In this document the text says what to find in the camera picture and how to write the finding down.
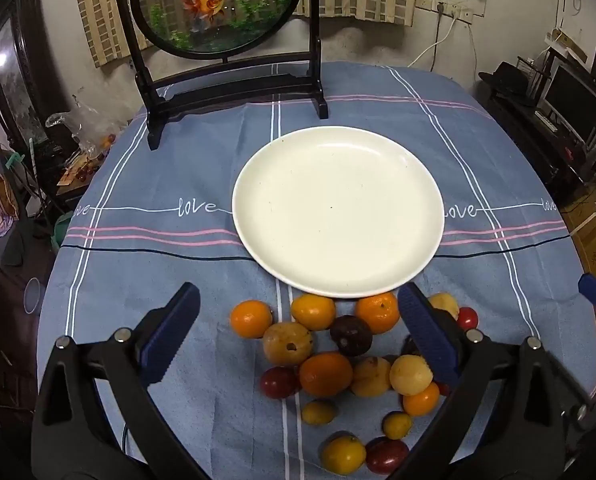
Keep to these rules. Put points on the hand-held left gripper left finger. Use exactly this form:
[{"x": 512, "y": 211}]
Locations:
[{"x": 170, "y": 330}]

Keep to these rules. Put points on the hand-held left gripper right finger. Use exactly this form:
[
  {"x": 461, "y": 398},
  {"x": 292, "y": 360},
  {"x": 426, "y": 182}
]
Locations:
[{"x": 430, "y": 335}]

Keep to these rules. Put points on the dark brown avocado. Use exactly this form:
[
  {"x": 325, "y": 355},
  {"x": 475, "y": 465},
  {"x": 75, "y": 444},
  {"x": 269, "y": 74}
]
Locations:
[{"x": 410, "y": 347}]

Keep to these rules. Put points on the yellow striped pepino melon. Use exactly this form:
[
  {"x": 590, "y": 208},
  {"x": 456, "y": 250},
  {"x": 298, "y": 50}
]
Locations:
[
  {"x": 283, "y": 340},
  {"x": 445, "y": 304}
]

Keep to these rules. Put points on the red cherry tomato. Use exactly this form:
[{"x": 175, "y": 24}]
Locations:
[{"x": 467, "y": 317}]

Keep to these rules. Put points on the plain yellow pepino melon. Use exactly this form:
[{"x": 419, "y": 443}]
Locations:
[
  {"x": 411, "y": 374},
  {"x": 370, "y": 380}
]

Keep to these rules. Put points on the dark red plum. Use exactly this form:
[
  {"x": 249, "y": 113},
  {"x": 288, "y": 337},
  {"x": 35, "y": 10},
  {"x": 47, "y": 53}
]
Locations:
[{"x": 443, "y": 389}]

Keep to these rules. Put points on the orange mandarin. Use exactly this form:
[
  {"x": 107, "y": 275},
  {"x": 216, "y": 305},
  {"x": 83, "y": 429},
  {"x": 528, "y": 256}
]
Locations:
[
  {"x": 313, "y": 311},
  {"x": 325, "y": 374},
  {"x": 377, "y": 312},
  {"x": 251, "y": 318}
]

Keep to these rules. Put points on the small orange tomato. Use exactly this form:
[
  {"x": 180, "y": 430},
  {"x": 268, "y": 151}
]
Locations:
[{"x": 421, "y": 399}]

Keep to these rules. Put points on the dark purple passionfruit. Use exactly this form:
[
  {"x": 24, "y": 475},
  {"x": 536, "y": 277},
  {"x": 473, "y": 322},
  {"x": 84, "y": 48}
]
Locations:
[{"x": 351, "y": 335}]

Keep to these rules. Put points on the small yellow tomato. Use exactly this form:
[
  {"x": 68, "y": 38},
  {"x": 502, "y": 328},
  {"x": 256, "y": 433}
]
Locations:
[
  {"x": 397, "y": 424},
  {"x": 319, "y": 411}
]

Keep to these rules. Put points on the large red tomato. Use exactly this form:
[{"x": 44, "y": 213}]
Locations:
[{"x": 279, "y": 382}]

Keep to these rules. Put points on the dark purple tomato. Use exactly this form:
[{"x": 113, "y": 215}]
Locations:
[{"x": 387, "y": 455}]

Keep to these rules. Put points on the yellow green tomato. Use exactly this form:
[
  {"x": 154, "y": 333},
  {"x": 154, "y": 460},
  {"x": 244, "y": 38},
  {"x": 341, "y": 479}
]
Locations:
[{"x": 343, "y": 454}]

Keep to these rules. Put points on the white plate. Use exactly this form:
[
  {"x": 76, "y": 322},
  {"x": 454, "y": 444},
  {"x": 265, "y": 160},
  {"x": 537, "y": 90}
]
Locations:
[{"x": 338, "y": 210}]

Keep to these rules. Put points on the blue checked tablecloth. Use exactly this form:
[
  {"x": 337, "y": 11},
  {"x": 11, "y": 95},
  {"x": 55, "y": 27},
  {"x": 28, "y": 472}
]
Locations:
[{"x": 177, "y": 285}]

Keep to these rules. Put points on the clear plastic cup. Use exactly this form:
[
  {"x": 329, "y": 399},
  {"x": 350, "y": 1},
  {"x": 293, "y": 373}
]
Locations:
[{"x": 32, "y": 297}]

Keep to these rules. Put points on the green bag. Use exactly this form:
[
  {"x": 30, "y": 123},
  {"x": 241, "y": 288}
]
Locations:
[{"x": 62, "y": 232}]

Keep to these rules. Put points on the black desk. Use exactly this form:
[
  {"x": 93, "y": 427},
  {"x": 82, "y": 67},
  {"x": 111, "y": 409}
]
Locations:
[{"x": 528, "y": 140}]

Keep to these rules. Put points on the computer monitor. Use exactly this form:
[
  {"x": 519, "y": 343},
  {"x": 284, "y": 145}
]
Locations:
[{"x": 575, "y": 102}]

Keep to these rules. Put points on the basket with pink cloth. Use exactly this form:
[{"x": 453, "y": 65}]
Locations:
[{"x": 2, "y": 205}]

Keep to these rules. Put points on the clear plastic bag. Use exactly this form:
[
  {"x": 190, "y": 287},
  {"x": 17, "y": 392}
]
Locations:
[{"x": 85, "y": 125}]

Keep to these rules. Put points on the green plastic clip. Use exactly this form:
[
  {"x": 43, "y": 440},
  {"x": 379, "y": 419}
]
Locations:
[{"x": 15, "y": 161}]

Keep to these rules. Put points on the black hat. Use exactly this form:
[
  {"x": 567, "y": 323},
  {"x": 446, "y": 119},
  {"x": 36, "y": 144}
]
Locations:
[{"x": 508, "y": 80}]

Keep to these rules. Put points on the dark wooden cabinet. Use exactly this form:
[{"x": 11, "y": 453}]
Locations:
[{"x": 7, "y": 75}]

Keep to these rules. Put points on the black chair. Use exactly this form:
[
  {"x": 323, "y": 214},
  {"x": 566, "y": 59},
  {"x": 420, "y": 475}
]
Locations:
[{"x": 217, "y": 10}]

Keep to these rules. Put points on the white wall socket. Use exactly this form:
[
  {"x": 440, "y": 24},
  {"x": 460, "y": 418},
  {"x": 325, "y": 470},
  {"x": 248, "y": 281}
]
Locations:
[
  {"x": 460, "y": 13},
  {"x": 430, "y": 3}
]

